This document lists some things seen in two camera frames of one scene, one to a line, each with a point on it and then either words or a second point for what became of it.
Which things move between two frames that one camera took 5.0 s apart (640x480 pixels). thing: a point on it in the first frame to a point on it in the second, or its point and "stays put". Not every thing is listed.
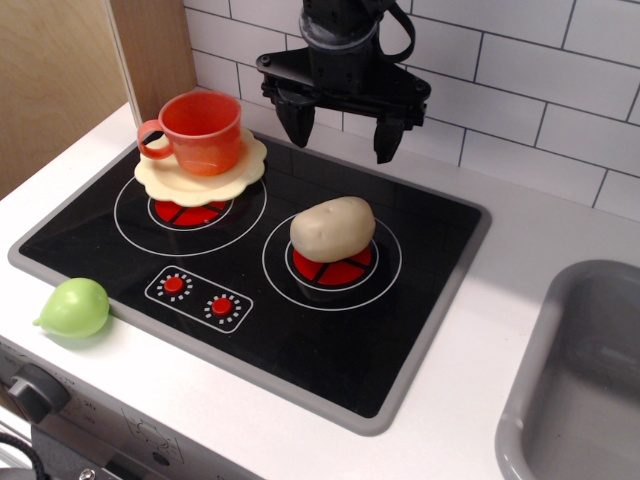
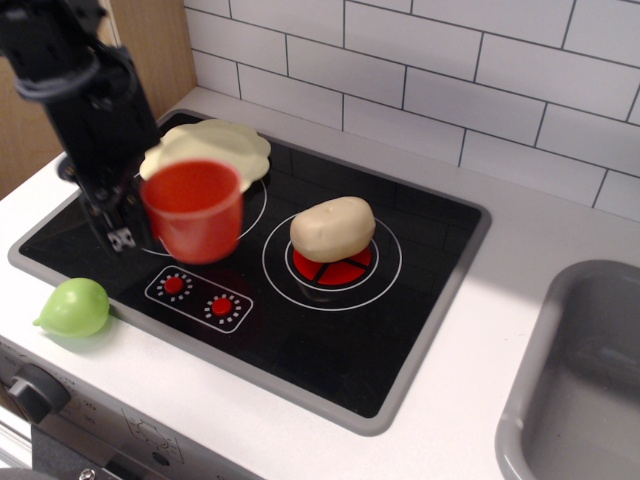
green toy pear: (76, 308) stays put
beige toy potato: (333, 230) stays put
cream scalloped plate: (161, 176) to (213, 139)
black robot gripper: (354, 80) to (106, 130)
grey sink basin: (575, 412) stays put
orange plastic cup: (204, 130) to (194, 208)
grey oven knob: (38, 391) stays put
